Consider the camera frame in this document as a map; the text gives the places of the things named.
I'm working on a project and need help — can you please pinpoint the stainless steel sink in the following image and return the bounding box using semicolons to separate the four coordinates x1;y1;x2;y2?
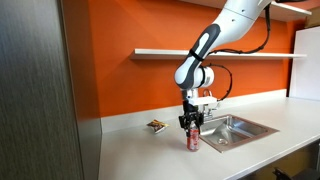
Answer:
200;114;277;153

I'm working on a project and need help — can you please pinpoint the chrome faucet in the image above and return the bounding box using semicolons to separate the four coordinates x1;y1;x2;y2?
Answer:
202;89;218;121

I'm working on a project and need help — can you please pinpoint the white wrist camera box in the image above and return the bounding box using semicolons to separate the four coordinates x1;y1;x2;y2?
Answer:
188;96;217;106

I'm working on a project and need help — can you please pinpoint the upper white wall shelf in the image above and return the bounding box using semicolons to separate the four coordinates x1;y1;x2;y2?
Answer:
181;0;312;22

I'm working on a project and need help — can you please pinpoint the lower white wall shelf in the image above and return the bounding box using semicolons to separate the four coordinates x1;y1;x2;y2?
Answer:
130;49;307;60

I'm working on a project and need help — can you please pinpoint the snack chip bag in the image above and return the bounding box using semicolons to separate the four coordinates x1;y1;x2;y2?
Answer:
147;119;168;134

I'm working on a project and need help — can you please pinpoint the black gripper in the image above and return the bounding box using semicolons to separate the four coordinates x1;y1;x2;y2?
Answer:
178;100;204;132

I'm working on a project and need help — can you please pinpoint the dark wood cabinet panel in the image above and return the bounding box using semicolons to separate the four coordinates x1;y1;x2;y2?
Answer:
0;0;101;180

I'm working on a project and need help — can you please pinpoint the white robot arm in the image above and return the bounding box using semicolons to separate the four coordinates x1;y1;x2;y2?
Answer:
174;0;272;136

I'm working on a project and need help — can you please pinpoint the white side panel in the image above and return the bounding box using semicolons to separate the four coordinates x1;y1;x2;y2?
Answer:
289;27;320;101

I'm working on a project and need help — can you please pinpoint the white wall shelf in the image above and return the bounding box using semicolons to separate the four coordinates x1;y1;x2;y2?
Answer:
181;0;312;22
130;49;307;60

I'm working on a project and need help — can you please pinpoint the red soda can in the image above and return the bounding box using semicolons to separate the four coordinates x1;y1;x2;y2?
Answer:
187;122;199;151

